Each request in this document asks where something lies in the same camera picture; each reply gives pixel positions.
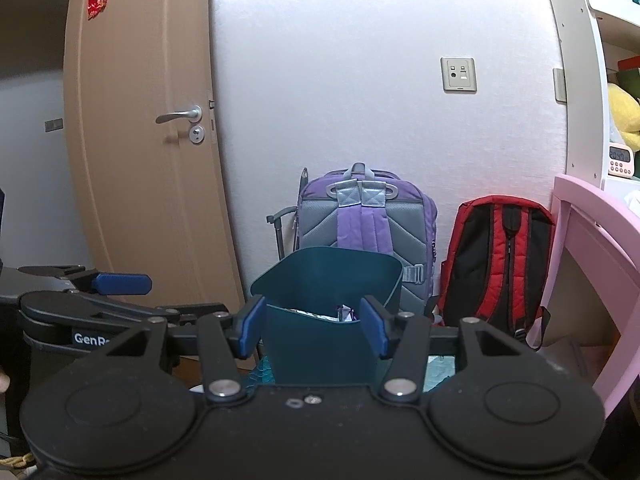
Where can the silver door lock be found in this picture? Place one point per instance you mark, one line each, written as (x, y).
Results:
(196, 134)

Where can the dark wall switch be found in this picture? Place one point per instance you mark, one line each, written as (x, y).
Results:
(54, 125)

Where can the beige wall socket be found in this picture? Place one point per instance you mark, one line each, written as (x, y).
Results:
(458, 75)

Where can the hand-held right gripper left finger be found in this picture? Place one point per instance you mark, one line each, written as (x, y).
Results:
(250, 327)

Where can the teal plastic waste bin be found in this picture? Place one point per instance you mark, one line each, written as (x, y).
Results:
(320, 350)

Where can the small white digital clock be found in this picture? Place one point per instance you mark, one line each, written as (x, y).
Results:
(620, 157)

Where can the beige light switch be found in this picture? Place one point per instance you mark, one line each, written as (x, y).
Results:
(560, 85)

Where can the beige door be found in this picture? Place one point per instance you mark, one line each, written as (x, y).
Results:
(140, 185)

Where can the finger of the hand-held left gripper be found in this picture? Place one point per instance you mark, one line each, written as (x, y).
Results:
(100, 310)
(125, 283)

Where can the pink desk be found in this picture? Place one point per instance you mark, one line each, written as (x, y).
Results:
(615, 285)

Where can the white bookshelf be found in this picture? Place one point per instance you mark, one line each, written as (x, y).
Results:
(580, 85)

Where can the yellow plush toy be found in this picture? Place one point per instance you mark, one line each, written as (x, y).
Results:
(625, 110)

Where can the purple grey backpack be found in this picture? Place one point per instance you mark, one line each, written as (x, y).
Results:
(360, 230)

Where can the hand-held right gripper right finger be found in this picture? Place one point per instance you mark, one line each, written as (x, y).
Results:
(374, 327)

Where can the red black backpack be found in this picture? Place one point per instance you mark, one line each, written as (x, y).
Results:
(490, 270)

